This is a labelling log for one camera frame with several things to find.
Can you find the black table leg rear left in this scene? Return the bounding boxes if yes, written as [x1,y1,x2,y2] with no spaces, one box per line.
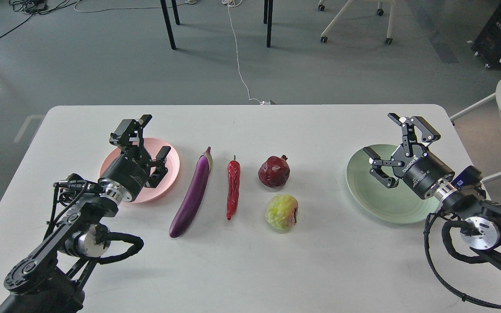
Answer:
[171,0,180,25]

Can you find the red pomegranate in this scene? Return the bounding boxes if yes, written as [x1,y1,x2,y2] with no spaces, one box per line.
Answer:
[257,155,291,189]

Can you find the red chili pepper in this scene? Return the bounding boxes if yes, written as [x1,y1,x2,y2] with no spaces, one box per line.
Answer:
[226,155,241,220]

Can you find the purple eggplant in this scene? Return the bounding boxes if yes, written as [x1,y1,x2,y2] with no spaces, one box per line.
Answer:
[169,147,213,238]

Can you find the pink plate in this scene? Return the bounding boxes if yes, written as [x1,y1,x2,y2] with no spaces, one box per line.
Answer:
[99,138,181,204]

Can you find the black floor cables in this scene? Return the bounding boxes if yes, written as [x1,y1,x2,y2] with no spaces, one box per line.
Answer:
[0,0,81,52]

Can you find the white floor cable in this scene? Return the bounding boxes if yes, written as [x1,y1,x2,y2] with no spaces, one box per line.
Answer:
[222,0,271,105]

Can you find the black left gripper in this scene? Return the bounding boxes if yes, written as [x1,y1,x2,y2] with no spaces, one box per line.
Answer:
[99,114,171,202]

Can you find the green plate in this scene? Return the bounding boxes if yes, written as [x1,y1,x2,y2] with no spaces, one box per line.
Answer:
[346,149,440,224]

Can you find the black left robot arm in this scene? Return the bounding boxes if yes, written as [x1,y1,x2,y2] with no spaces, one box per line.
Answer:
[0,114,171,313]

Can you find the white rolling chair base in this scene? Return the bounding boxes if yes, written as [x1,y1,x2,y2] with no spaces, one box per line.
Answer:
[318,0,397,45]

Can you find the black table leg rear right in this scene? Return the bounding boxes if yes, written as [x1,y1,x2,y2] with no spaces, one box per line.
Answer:
[263,0,270,24]

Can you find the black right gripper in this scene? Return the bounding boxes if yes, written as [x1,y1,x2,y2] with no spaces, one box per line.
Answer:
[363,113,455,200]

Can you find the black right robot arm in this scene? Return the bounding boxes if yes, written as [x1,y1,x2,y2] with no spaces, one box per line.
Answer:
[363,113,501,310]

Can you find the black table leg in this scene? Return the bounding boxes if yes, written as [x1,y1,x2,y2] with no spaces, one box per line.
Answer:
[263,0,270,24]
[171,0,180,25]
[160,0,177,50]
[266,0,273,48]

